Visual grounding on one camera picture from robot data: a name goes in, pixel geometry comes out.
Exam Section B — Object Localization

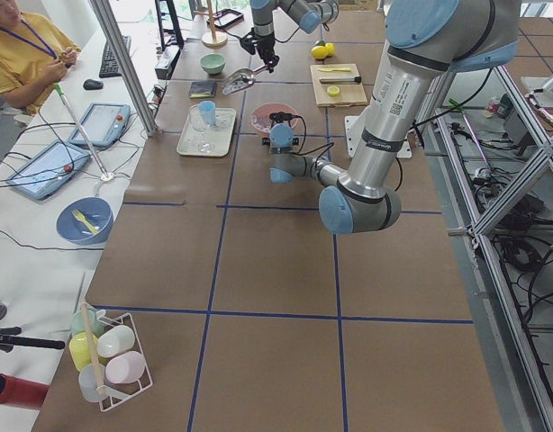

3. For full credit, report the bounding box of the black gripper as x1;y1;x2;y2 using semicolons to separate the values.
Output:
263;112;303;149
239;27;279;73

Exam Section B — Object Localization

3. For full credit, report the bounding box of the steel ice scoop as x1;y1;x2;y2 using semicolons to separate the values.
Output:
222;65;267;95

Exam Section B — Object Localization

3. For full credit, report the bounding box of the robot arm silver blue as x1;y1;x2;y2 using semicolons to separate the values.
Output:
269;1;521;234
240;0;340;73

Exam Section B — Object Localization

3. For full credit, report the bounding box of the pink bowl with ice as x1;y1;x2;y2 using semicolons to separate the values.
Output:
250;103;297;138

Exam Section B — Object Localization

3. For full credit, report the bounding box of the light blue cup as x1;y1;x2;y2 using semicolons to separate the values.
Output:
198;101;216;126

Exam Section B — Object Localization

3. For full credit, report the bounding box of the white cup in rack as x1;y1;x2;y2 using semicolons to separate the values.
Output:
96;325;136;358

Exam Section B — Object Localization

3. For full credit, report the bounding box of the green cup in rack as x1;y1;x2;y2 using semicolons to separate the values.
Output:
70;310;104;338

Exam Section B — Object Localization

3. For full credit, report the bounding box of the pink cup in rack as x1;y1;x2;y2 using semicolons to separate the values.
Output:
105;351;146;384

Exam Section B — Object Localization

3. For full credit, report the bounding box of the yellow cup in rack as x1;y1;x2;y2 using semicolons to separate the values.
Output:
68;331;92;372

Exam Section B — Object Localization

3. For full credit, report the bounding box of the grey cup in rack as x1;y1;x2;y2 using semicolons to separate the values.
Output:
78;364;107;402

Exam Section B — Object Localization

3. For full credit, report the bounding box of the yellow lemon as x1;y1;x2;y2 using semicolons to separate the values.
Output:
325;42;335;57
311;45;329;60

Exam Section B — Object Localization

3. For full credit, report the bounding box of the yellow plastic knife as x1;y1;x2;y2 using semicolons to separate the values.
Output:
317;67;352;73

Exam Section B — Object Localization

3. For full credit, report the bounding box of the green bowl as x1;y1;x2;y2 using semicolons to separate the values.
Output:
200;53;226;76

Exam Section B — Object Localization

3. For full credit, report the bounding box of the lemon half slice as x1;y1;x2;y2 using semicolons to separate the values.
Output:
326;85;341;97

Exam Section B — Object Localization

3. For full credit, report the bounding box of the wooden paper towel stand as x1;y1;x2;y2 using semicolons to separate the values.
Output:
201;0;228;49

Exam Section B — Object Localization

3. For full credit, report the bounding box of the dark tray pink rim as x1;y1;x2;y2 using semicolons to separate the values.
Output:
212;8;244;31

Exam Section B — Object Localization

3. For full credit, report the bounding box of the wooden cutting board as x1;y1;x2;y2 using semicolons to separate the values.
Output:
310;63;368;107

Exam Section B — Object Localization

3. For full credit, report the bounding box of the cream serving tray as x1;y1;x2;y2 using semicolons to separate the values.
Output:
177;108;236;158

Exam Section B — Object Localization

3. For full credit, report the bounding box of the grey yellow sponge cloth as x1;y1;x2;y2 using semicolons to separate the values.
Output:
188;81;217;99

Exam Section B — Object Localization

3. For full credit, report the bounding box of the clear wine glass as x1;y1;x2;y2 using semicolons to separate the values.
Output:
189;105;209;135

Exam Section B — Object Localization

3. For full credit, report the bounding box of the black keyboard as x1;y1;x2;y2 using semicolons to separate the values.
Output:
98;41;122;78

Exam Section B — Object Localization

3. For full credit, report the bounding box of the far blue teach pendant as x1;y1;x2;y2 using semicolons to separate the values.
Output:
80;103;131;149

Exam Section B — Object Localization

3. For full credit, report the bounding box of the blue teach pendant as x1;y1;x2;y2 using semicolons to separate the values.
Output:
5;140;90;201
80;103;131;149

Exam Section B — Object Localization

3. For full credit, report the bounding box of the white rod green tip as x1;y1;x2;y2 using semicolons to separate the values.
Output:
52;83;115;182

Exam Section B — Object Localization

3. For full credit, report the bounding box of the black computer mouse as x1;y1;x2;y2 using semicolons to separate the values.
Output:
83;79;104;91

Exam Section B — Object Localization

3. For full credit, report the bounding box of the blue bowl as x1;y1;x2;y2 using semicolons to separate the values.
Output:
56;197;113;246

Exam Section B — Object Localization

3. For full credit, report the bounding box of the yellow plastic fork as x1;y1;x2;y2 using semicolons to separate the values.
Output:
71;209;99;235

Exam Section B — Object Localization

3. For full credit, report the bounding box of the near blue teach pendant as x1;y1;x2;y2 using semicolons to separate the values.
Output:
5;140;90;201

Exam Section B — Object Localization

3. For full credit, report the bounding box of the person in yellow shirt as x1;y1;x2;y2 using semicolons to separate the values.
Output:
0;1;80;116

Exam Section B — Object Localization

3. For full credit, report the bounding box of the red cylinder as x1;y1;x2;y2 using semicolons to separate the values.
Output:
0;373;49;410

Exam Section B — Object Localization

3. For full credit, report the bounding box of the aluminium frame post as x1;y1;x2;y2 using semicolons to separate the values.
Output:
90;0;158;137

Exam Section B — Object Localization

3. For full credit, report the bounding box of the white wire cup rack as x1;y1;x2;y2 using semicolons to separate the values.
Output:
71;303;153;412

